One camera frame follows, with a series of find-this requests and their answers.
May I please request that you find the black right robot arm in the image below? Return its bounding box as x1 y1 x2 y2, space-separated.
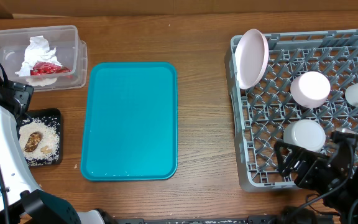
274 129 358 223

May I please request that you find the clear plastic bin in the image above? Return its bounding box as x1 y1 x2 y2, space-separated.
0 25 88 91

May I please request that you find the white napkin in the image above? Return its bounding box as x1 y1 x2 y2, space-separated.
15 35 62 77

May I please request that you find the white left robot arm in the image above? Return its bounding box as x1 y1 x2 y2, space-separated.
0 67 109 223

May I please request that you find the grey plastic dish rack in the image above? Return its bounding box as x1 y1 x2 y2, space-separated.
225 29 358 192

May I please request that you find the grey metal bowl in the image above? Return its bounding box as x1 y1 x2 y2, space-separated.
283 119 326 152

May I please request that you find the black food waste tray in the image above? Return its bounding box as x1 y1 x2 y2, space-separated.
17 108 63 167

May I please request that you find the red snack wrapper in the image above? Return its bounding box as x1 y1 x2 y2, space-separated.
30 62 71 76

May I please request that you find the white rice pile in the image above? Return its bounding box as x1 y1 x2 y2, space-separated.
19 116 61 164

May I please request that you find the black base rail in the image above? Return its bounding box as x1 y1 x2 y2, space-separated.
112 215 277 224

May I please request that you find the teal plastic tray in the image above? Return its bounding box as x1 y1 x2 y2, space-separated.
80 62 178 181

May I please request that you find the brown food scrap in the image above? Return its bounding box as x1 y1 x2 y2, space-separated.
24 132 43 152

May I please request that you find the pink plate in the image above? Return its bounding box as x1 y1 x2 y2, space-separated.
234 29 269 90

